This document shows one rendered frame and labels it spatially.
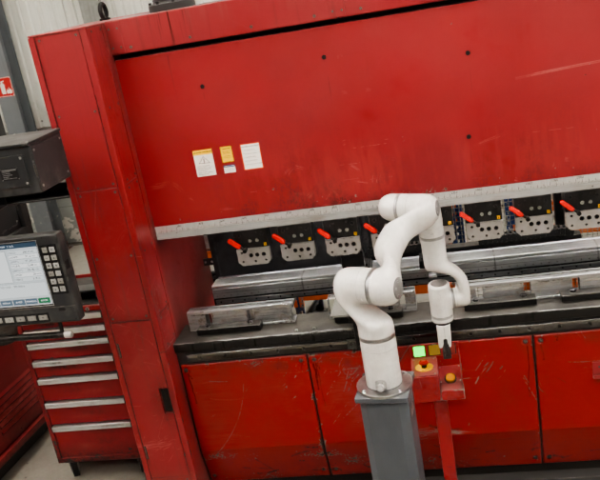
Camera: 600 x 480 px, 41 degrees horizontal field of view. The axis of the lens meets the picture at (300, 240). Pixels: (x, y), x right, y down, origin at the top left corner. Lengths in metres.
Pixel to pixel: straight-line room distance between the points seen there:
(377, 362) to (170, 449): 1.49
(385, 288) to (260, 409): 1.40
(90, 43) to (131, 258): 0.90
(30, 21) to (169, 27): 5.31
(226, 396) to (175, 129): 1.24
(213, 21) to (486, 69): 1.09
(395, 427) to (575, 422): 1.20
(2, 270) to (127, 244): 0.52
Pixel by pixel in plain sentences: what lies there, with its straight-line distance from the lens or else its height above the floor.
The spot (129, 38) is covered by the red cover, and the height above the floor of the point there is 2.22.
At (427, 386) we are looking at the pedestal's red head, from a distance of 3.30.
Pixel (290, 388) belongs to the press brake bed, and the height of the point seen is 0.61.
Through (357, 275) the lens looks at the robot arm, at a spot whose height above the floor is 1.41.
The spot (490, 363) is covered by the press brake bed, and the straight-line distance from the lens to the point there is 3.60.
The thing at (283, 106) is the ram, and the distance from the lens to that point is 3.38.
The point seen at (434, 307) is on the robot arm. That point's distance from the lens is 3.15.
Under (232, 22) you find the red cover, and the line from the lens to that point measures 3.36.
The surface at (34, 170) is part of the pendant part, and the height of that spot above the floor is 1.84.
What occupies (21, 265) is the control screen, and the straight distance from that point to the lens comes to 3.27.
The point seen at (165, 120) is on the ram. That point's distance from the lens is 3.51.
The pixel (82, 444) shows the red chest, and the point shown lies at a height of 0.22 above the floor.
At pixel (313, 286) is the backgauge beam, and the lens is 3.89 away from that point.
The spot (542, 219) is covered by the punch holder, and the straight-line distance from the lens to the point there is 3.47.
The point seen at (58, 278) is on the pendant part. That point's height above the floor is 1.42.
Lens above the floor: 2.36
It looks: 18 degrees down
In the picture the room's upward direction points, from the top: 10 degrees counter-clockwise
